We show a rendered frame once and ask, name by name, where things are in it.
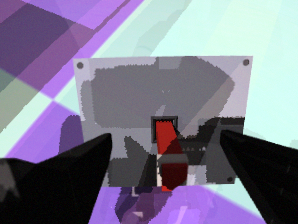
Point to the grey sloped panel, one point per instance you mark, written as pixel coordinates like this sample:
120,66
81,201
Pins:
201,95

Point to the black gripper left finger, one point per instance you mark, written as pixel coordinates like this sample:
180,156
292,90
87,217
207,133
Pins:
60,190

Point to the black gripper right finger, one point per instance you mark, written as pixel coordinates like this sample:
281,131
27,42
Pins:
269,173

